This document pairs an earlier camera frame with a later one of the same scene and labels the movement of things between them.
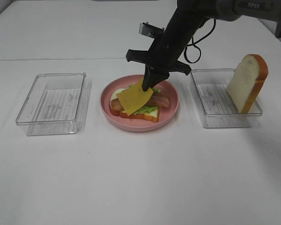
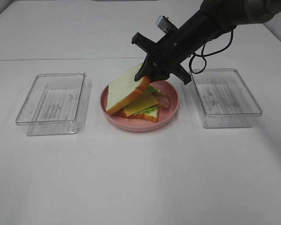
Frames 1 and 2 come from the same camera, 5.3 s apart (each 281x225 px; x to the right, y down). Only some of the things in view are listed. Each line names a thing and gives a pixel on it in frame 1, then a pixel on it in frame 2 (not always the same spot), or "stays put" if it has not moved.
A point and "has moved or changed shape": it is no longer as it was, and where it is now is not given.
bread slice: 151,116 stays put
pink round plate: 165,114 stays put
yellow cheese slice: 134,98 has moved or changed shape
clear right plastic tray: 210,86 stays put
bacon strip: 115,105 → 120,113
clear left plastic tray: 56,103 stays put
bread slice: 246,84 → 124,89
